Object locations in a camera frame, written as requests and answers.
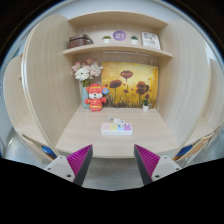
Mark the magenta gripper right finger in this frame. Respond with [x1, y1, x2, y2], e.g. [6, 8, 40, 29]
[134, 144, 181, 185]

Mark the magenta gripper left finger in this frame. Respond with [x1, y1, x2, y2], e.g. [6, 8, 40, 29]
[45, 145, 93, 186]

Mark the white power strip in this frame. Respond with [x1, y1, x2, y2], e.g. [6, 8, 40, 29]
[101, 123, 133, 135]

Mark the small potted plant on desk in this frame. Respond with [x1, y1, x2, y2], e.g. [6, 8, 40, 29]
[143, 99, 149, 112]

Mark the red plush doll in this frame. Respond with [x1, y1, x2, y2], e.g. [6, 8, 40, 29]
[84, 83, 109, 112]

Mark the poppy flower painting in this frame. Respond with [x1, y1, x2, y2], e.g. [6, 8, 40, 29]
[101, 62, 159, 108]

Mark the wooden desk shelf unit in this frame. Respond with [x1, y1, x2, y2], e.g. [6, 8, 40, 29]
[20, 10, 212, 159]

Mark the flower bouquet in vase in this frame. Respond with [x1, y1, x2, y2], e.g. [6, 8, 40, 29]
[72, 58, 103, 101]

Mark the white printed card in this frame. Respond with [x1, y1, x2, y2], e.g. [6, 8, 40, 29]
[142, 32, 160, 49]

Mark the small potted plant right shelf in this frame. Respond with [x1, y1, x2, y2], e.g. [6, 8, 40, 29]
[130, 35, 138, 45]

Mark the small potted plant shelf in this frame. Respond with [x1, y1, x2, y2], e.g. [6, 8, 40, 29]
[130, 35, 138, 45]
[102, 36, 111, 43]

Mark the brown suitcase box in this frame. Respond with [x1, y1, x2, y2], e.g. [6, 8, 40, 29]
[68, 34, 93, 48]

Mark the small potted plant left shelf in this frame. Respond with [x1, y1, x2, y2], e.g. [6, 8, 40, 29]
[102, 36, 111, 43]

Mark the purple round number sign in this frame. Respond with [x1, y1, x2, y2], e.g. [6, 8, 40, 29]
[113, 30, 127, 41]

